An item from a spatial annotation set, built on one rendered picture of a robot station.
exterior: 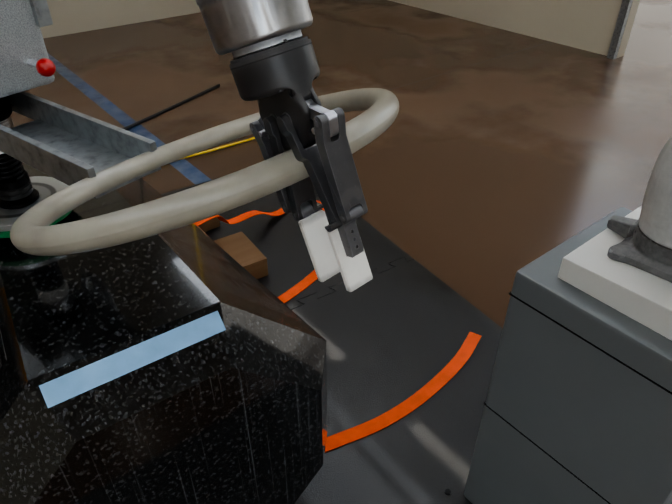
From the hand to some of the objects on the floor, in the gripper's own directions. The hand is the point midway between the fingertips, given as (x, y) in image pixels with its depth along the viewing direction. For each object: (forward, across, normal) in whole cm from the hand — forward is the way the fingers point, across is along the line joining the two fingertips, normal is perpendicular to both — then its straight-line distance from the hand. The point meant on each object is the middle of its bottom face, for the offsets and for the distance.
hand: (336, 252), depth 56 cm
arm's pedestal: (+116, +35, -63) cm, 137 cm away
